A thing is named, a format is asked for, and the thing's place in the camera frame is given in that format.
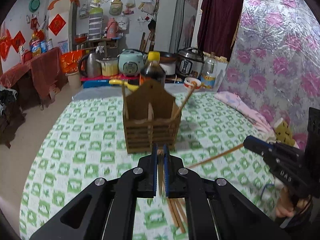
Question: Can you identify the person's right hand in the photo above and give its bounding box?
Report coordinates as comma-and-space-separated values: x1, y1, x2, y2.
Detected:
276, 187, 311, 218

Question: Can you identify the dark soy sauce bottle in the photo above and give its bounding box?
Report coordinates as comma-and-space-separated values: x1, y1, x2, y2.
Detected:
139, 51, 165, 87

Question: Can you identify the steel electric kettle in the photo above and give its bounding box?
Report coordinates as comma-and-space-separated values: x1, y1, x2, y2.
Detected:
78, 52, 102, 79

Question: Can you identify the wooden chopstick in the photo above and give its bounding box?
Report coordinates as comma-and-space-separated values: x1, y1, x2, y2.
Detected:
157, 150, 164, 196
174, 199, 188, 225
172, 84, 197, 119
172, 199, 186, 233
167, 198, 180, 228
188, 144, 244, 168

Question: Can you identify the red covered side table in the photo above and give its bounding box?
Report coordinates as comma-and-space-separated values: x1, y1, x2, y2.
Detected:
1, 47, 67, 104

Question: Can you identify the clear plastic oil bottle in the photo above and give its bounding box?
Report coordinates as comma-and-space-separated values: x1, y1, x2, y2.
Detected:
201, 53, 216, 89

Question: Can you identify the pink thermos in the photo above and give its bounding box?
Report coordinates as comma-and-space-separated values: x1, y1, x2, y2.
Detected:
105, 17, 118, 39

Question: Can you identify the cream yellow pot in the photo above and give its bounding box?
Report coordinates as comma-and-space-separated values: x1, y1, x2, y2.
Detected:
96, 57, 119, 77

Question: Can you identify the yellow oil bottle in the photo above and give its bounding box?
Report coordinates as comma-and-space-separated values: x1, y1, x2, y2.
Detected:
29, 34, 42, 57

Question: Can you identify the dark red curtain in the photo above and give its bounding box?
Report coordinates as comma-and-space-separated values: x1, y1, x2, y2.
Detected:
197, 0, 244, 60

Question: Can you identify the blue cable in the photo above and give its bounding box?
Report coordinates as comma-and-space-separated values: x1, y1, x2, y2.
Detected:
260, 183, 276, 201

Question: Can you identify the yellow small pan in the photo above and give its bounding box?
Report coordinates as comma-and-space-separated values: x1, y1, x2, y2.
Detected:
108, 79, 139, 92

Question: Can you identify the stacked grey steamer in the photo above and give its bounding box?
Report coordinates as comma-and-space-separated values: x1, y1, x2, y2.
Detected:
88, 8, 103, 40

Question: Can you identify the mint green rice cooker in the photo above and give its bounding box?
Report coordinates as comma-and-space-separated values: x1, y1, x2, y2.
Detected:
118, 49, 144, 76

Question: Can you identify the silver black pressure cooker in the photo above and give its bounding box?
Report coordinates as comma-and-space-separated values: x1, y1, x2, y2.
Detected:
176, 47, 204, 79

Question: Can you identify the white induction cooker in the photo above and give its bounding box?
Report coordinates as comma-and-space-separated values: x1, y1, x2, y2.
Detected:
160, 62, 176, 76

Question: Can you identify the red white bowl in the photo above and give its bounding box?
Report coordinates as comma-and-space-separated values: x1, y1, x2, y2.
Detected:
184, 77, 202, 91

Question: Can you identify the chair with grey clothes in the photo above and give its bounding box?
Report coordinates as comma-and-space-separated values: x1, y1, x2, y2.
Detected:
1, 85, 25, 149

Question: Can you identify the wooden slatted utensil holder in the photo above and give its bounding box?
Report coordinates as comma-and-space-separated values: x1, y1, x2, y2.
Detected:
123, 80, 182, 154

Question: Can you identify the white refrigerator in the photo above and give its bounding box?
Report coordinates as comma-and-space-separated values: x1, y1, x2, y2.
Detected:
48, 0, 80, 54

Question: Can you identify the pink folded cloth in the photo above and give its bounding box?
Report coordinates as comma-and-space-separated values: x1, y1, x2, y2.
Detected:
214, 91, 276, 142

